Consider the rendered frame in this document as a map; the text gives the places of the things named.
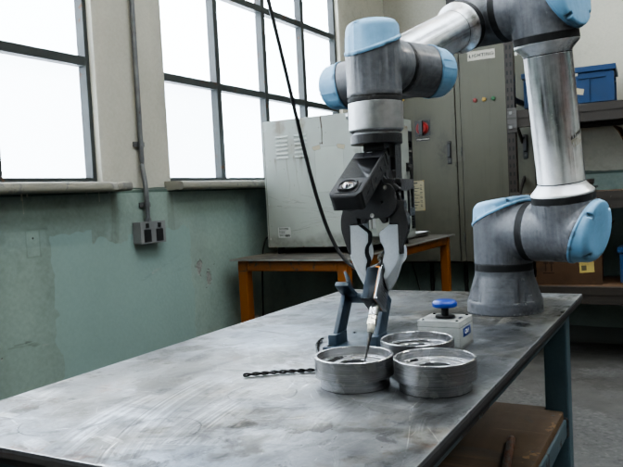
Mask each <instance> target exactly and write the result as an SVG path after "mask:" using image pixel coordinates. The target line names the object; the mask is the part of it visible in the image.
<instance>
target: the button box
mask: <svg viewBox="0 0 623 467"><path fill-rule="evenodd" d="M417 322H418V331H430V332H440V333H445V334H450V335H452V336H453V337H454V348H458V349H463V348H465V347H466V346H468V345H469V344H471V343H472V342H473V320H472V314H451V313H449V315H447V316H442V315H441V313H431V314H429V315H427V316H425V317H424V318H422V319H420V320H418V321H417Z"/></svg>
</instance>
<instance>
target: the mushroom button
mask: <svg viewBox="0 0 623 467"><path fill-rule="evenodd" d="M432 307H433V308H437V309H441V315H442V316H447V315H449V308H455V307H457V302H456V300H454V299H450V298H441V299H436V300H434V301H433V303H432Z"/></svg>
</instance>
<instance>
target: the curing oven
mask: <svg viewBox="0 0 623 467"><path fill-rule="evenodd" d="M346 114H347V113H339V114H331V115H323V116H314V117H307V118H299V123H300V128H301V131H302V135H303V139H304V143H305V146H306V150H307V155H308V159H309V162H310V165H311V172H312V176H313V179H314V182H315V186H316V189H317V193H318V196H319V199H320V202H321V205H322V208H323V211H324V215H325V218H326V221H327V224H328V226H329V229H330V231H331V233H332V235H333V237H334V239H335V241H336V243H337V246H346V244H345V241H344V238H343V235H342V232H341V215H342V210H334V209H333V205H332V202H331V199H330V195H329V193H330V192H331V190H332V188H333V187H334V185H335V184H336V182H337V180H338V179H339V177H340V176H341V174H342V173H343V171H344V169H346V167H347V166H348V164H349V163H350V161H351V159H352V158H353V156H354V155H355V154H356V153H364V152H363V146H351V145H350V137H351V136H352V135H353V134H351V133H350V131H349V121H348V120H346ZM403 125H404V129H403V130H402V131H401V132H400V133H402V144H400V150H401V172H402V179H413V144H412V127H411V121H410V120H406V119H403ZM261 126H262V142H263V159H264V176H265V193H266V209H267V227H268V244H269V247H278V254H284V253H286V250H285V247H329V246H333V244H332V242H331V240H330V238H329V236H328V234H327V231H326V229H325V227H324V223H323V220H322V217H321V215H320V211H319V209H318V206H317V203H316V200H315V196H314V193H313V190H312V184H311V181H310V177H309V173H308V170H307V166H306V163H305V159H304V156H303V152H302V147H301V143H300V140H299V133H298V129H297V125H296V121H295V119H290V120H275V121H266V122H262V123H261ZM410 218H411V227H410V231H409V234H408V237H407V240H406V243H405V244H408V243H409V242H408V238H410V237H415V236H416V231H415V215H413V216H410ZM367 224H368V230H370V231H371V232H372V235H373V236H372V243H371V244H372V245H378V244H381V243H380V237H379V234H380V232H381V231H382V230H383V229H384V228H386V227H387V226H388V225H389V220H388V223H382V221H381V220H380V219H371V220H369V221H368V222H367Z"/></svg>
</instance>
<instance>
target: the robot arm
mask: <svg viewBox="0 0 623 467"><path fill-rule="evenodd" d="M590 13H591V0H455V1H453V2H451V3H449V4H447V5H446V6H445V7H443V8H442V9H441V10H440V12H439V14H438V15H437V16H436V17H434V18H433V19H430V20H428V21H426V22H424V23H422V24H420V25H418V26H416V27H414V28H412V29H410V30H408V31H406V32H404V33H402V34H400V27H399V23H398V22H397V21H396V20H395V19H391V18H385V17H372V18H365V19H357V20H355V21H353V22H352V23H350V24H349V25H348V27H347V28H346V31H345V53H344V57H345V59H346V61H343V62H341V61H338V62H336V63H335V64H333V65H330V66H328V67H326V68H325V69H324V70H323V71H322V73H321V75H320V78H319V92H320V96H321V97H322V99H323V101H324V103H325V104H326V105H327V106H328V107H330V108H332V109H336V110H339V109H347V110H348V111H349V113H347V114H346V120H348V121H349V131H350V133H351V134H353V135H352V136H351V137H350V145H351V146H363V152H364V153H356V154H355V155H354V156H353V158H352V159H351V161H350V163H349V164H348V166H347V167H346V169H344V171H343V173H342V174H341V176H340V177H339V179H338V180H337V182H336V184H335V185H334V187H333V188H332V190H331V192H330V193H329V195H330V199H331V202H332V205H333V209H334V210H342V215H341V232H342V235H343V238H344V241H345V244H346V247H347V250H348V252H349V254H350V257H351V260H352V263H353V265H354V267H355V270H356V272H357V273H358V275H359V277H360V279H361V281H362V283H363V284H364V281H365V275H366V271H367V267H370V264H371V261H372V259H373V255H374V249H373V245H372V244H371V243H372V236H373V235H372V232H371V231H370V230H368V224H367V222H368V221H369V220H371V219H380V220H381V221H382V223H388V220H389V225H388V226H387V227H386V228H384V229H383V230H382V231H381V232H380V234H379V237H380V243H381V245H382V246H383V248H384V252H385V254H384V257H383V263H384V266H385V271H384V276H383V279H384V282H385V286H386V289H387V291H390V290H391V289H392V287H393V286H394V284H395V283H396V282H397V280H398V277H399V274H400V271H401V265H402V263H403V262H404V261H405V260H406V258H407V248H406V245H405V243H406V240H407V237H408V234H409V231H410V227H411V218H410V216H413V215H415V209H414V187H413V179H402V172H401V144H402V133H400V132H401V131H402V130H403V129H404V125H403V102H402V99H407V98H413V97H423V98H426V99H429V98H432V97H433V98H437V97H442V96H444V95H445V94H447V93H448V92H449V91H450V90H451V89H452V87H453V86H454V84H455V82H456V78H457V70H458V69H457V64H456V61H455V58H454V57H453V55H454V54H455V53H456V54H464V53H467V52H469V51H471V50H473V49H475V48H478V47H481V46H487V45H492V44H502V43H508V42H512V41H513V47H514V51H516V53H517V54H519V55H520V56H521V57H522V58H523V60H524V68H525V76H526V85H527V93H528V109H529V117H530V125H531V133H532V142H533V150H534V158H535V167H536V175H537V184H538V185H537V188H536V189H535V190H534V191H533V193H532V194H531V195H530V196H528V195H524V196H510V197H504V198H498V199H492V200H488V201H483V202H480V203H478V204H476V205H475V206H474V209H473V222H472V227H473V236H474V260H475V277H474V280H473V283H472V286H471V290H470V293H469V297H468V299H467V311H468V312H469V313H472V314H476V315H480V316H490V317H519V316H528V315H535V314H539V313H542V312H544V301H543V297H542V295H541V292H540V289H539V286H538V283H537V281H536V278H535V275H534V269H533V261H556V262H569V263H576V262H591V261H594V260H596V259H598V258H599V257H600V256H601V255H602V254H603V253H604V250H605V248H606V246H607V244H608V241H609V237H610V233H611V227H612V215H611V209H610V208H609V205H608V204H607V202H605V201H604V200H602V199H600V198H596V190H595V187H594V186H592V185H591V184H590V183H588V182H587V181H586V176H585V168H584V158H583V149H582V140H581V130H580V122H579V104H578V95H577V86H576V77H575V68H574V58H573V47H574V46H575V44H576V43H577V42H578V41H579V39H580V31H579V28H581V27H583V26H584V25H585V24H586V23H587V22H588V21H589V19H590V16H591V15H590ZM410 189H412V207H411V199H410ZM404 191H407V198H408V211H407V202H406V200H404Z"/></svg>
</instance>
